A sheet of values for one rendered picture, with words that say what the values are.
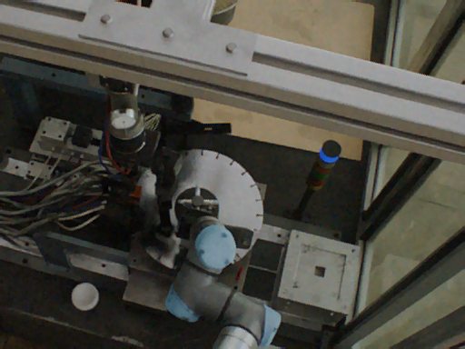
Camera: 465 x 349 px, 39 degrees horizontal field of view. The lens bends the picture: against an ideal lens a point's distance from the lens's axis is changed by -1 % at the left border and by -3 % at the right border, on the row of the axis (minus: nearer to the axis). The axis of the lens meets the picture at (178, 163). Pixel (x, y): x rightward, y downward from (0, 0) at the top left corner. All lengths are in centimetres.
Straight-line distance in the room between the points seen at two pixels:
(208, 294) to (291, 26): 116
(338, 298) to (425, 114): 118
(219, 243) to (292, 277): 45
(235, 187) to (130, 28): 117
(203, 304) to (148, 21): 83
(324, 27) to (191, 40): 173
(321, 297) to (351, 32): 95
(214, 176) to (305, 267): 32
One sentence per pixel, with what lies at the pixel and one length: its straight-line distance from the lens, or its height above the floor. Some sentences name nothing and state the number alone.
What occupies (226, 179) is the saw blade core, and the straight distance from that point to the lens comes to 167.
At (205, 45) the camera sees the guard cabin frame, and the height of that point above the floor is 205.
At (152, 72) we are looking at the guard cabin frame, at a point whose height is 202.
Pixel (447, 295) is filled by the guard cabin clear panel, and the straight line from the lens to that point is 116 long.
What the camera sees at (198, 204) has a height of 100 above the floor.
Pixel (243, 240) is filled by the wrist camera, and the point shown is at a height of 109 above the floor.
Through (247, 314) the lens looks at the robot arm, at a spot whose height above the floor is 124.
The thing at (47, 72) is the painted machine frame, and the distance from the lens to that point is 173.
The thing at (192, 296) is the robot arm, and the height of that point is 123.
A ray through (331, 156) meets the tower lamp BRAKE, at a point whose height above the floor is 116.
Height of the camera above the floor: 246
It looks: 64 degrees down
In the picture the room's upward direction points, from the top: 3 degrees clockwise
